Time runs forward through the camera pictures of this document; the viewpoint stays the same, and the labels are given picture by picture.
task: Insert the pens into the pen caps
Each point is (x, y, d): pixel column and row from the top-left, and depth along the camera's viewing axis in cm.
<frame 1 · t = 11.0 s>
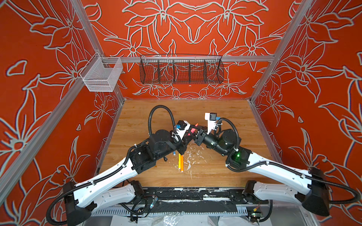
left hand: (191, 132, 63), fingers closed
right hand: (184, 128, 60), fingers closed
yellow marker pen: (179, 161, 87), on the table
orange marker pen: (182, 163, 85), point 2 cm above the table

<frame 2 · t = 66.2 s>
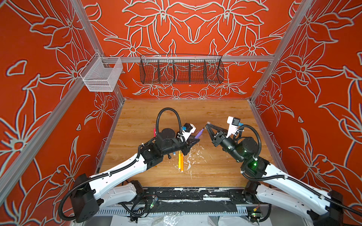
left hand: (197, 137, 67), fingers closed
right hand: (204, 126, 61), fingers closed
the named things where they were.

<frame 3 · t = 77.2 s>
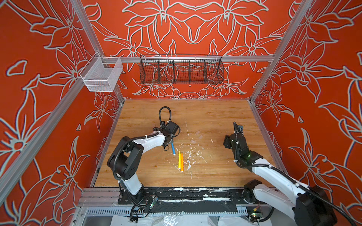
left hand: (165, 137, 93), fingers open
right hand: (228, 135, 85), fingers open
the named things where they were.

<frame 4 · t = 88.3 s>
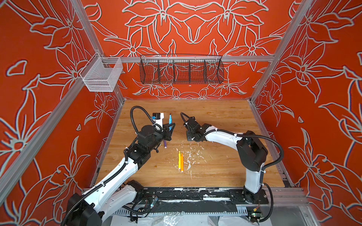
left hand: (173, 123, 72), fingers closed
right hand: (188, 134, 92), fingers open
purple marker pen: (165, 143, 96), on the table
the other named things where they were.

